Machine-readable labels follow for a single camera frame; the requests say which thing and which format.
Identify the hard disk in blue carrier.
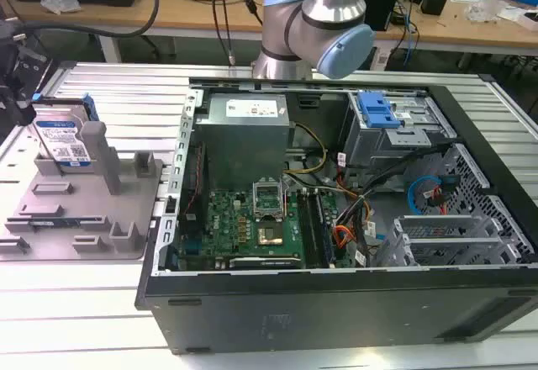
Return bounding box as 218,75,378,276
30,92,100,170

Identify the silver disk bay cage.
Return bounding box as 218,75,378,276
377,213,523,268

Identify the grey parts rack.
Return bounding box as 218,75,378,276
0,120,164,262

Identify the RAM stick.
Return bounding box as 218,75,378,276
28,216,107,227

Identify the grey power supply unit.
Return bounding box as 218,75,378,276
193,92,296,193

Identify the green motherboard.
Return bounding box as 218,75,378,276
176,184,338,271

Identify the gold square CPU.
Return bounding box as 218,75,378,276
256,226,286,247

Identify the black expansion slot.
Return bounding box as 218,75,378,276
229,256,304,271

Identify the black RAM slot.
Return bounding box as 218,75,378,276
296,188,334,268

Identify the blue drive bay latch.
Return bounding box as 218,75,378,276
356,91,401,130

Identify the black open PC case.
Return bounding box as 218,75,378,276
134,76,538,357

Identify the silver optical drive cage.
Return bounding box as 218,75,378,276
340,91,457,170

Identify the small black box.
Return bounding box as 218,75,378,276
419,0,451,16

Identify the wooden desk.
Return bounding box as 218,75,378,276
0,0,538,58

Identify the thick grey cable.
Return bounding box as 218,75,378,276
0,0,161,44

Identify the thin black hanging cable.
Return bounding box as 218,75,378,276
209,0,265,67

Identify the CPU socket with metal frame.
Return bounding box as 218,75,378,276
251,177,288,224

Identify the yellow power wire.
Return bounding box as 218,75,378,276
283,121,330,174

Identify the orange wire bundle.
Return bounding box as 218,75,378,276
331,223,359,248

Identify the black wire bundle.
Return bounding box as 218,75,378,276
331,140,457,268

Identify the blue cable hanging from desk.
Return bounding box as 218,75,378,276
401,2,421,67

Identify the blue data wire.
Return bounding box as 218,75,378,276
405,173,460,216

